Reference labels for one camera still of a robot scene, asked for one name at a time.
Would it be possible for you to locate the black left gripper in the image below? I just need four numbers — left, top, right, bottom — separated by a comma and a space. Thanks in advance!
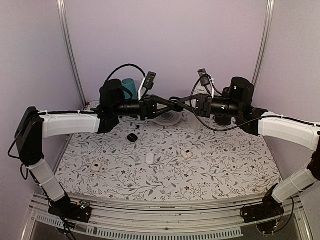
112, 94, 175, 120

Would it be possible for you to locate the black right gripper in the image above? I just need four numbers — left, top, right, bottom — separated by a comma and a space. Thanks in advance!
177, 93, 243, 118

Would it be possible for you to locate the beige earbud charging case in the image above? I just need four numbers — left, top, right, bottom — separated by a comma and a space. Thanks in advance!
180, 149, 193, 159

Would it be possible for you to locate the black earbud case gold trim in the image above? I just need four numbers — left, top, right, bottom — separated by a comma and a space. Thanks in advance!
169, 96, 184, 112

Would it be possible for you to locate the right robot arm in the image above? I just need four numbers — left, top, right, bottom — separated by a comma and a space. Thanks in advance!
178, 77, 320, 218

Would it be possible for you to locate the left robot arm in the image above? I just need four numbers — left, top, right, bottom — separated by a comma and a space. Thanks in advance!
12, 79, 177, 217

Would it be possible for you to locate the small black earbud case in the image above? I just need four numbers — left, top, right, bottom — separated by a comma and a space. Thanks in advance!
127, 133, 138, 143

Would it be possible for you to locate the white open earbud case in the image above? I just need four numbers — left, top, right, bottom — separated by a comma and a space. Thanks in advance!
91, 162, 102, 172

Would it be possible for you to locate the white ribbed vase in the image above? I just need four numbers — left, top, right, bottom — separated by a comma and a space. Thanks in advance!
191, 84, 208, 128

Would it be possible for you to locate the grey spiral plate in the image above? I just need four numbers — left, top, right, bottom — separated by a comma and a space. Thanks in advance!
153, 111, 183, 127

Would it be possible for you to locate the teal cup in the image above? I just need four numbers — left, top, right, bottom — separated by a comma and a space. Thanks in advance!
122, 78, 138, 99

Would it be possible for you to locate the floral patterned table mat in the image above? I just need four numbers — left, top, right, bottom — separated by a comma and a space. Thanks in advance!
55, 111, 282, 202

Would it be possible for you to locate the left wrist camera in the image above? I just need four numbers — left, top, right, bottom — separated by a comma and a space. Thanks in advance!
137, 71, 157, 100

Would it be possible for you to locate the right aluminium frame post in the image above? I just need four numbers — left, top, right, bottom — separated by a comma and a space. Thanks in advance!
251, 0, 275, 88

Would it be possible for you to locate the aluminium front rail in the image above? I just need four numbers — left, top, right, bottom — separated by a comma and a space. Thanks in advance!
21, 194, 313, 240

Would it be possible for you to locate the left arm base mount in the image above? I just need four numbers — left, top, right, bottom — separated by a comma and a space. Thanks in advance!
48, 195, 93, 223

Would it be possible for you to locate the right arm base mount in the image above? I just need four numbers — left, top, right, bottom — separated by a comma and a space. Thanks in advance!
239, 193, 285, 235

